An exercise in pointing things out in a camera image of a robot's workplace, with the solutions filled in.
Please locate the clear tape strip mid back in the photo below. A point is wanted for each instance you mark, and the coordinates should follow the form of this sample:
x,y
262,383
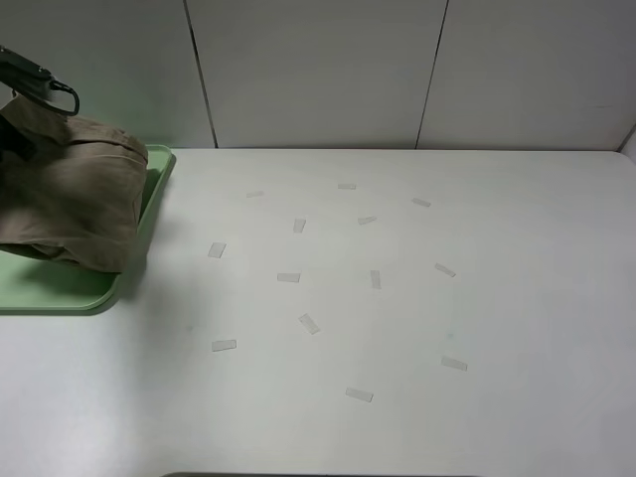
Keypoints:
x,y
366,220

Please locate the clear tape strip front left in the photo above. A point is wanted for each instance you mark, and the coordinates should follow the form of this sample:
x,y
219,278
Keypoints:
x,y
223,345

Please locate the clear tape strip front right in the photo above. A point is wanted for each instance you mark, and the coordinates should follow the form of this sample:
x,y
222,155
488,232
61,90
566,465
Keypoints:
x,y
453,363

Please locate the khaki jeans shorts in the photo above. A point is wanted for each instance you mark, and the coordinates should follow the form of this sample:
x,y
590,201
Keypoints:
x,y
78,199

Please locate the clear tape strip mid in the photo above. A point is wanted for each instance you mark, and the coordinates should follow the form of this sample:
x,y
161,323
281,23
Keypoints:
x,y
299,225
366,220

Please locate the clear tape strip mid left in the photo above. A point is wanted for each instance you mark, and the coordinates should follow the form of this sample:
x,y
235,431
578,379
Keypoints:
x,y
299,225

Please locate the clear tape strip front centre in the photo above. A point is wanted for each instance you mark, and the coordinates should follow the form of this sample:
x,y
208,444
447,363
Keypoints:
x,y
360,395

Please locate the clear tape strip lower centre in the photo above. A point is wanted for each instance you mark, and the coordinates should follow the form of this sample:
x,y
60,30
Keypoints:
x,y
309,324

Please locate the light green plastic tray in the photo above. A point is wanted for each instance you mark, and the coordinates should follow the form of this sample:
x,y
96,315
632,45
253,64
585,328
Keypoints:
x,y
36,287

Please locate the clear tape strip back right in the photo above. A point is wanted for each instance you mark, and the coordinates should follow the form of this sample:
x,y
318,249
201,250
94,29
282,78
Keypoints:
x,y
421,202

